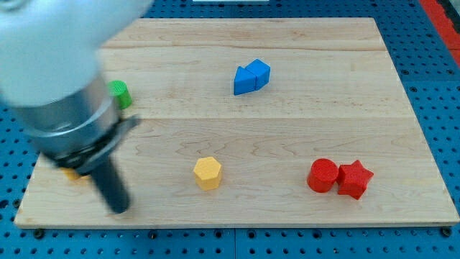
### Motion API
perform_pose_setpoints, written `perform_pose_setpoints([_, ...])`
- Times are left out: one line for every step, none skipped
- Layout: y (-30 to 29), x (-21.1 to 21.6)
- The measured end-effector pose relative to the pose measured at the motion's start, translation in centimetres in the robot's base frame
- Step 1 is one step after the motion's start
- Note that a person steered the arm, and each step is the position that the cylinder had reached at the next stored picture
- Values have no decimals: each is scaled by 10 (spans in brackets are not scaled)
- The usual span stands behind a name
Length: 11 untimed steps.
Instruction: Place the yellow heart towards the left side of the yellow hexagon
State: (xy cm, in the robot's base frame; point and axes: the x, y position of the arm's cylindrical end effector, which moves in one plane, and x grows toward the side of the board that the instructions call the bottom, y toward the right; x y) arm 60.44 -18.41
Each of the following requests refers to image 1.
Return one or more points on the dark grey tool flange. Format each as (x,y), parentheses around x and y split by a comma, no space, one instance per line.
(84,159)

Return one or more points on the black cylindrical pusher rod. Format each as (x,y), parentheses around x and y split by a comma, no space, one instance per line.
(108,181)

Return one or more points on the yellow heart block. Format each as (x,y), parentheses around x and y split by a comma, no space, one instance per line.
(72,175)

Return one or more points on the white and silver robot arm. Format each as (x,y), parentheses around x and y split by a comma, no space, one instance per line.
(51,78)

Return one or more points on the yellow hexagon block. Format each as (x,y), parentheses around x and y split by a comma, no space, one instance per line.
(208,173)

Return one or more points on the green cylinder block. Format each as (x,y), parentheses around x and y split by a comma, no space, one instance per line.
(119,90)

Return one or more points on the light wooden board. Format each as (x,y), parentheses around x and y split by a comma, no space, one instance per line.
(333,93)

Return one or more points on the blue triangle block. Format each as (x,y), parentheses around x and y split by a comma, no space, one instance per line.
(244,81)

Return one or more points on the blue cube block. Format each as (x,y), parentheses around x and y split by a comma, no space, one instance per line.
(261,71)

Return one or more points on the red cylinder block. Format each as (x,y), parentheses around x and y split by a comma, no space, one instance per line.
(323,175)

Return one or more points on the red star block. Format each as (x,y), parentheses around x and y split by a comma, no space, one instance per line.
(353,179)

